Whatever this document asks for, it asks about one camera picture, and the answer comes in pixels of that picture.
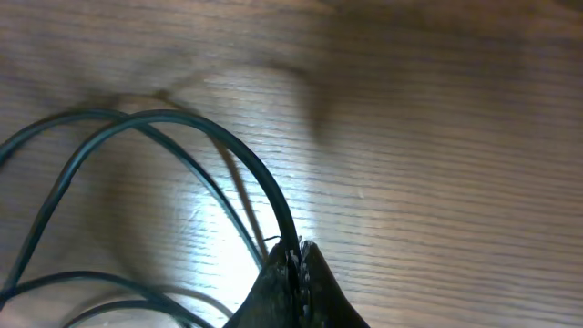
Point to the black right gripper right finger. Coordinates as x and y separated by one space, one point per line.
322 300

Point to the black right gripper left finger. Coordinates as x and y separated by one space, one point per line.
269 303

